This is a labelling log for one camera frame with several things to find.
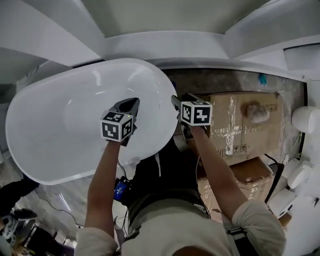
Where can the tape-wrapped cardboard box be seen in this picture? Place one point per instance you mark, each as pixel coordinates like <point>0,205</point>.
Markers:
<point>250,175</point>

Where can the beige sponge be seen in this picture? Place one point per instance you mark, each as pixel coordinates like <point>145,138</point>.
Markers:
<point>255,113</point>

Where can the person's left forearm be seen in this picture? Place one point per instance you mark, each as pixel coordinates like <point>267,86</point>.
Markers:
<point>102,187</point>

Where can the person's beige and grey shirt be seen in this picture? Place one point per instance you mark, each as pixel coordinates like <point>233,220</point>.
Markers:
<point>175,232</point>

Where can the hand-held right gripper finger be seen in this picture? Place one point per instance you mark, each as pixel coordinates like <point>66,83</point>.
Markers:
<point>196,98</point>
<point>176,105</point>

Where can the black waist device with screen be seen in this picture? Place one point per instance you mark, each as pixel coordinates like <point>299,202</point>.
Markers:
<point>121,190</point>

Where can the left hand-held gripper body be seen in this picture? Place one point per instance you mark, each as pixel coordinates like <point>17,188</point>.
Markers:
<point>110,130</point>

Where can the plain cardboard box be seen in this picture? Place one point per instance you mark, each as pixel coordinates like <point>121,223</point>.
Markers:
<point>225,135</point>

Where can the white bathtub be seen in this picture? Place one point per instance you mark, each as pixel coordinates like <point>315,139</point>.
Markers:
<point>62,112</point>

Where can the dark green board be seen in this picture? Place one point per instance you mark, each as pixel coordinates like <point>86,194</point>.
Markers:
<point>278,175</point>

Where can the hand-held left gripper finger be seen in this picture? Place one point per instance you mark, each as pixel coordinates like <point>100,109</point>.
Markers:
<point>117,106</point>
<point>137,110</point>

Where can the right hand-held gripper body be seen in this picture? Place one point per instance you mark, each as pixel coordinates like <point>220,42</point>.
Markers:
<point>197,115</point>

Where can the small brown cardboard box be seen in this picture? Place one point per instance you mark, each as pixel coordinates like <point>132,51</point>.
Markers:
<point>285,220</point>

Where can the teal cloth scrap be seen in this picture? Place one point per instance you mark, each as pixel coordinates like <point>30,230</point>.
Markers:
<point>263,79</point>

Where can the person's black trousers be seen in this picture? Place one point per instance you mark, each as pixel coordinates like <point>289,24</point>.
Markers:
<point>170,170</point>

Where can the person's right forearm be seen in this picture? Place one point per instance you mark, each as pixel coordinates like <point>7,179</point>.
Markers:
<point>215,175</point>

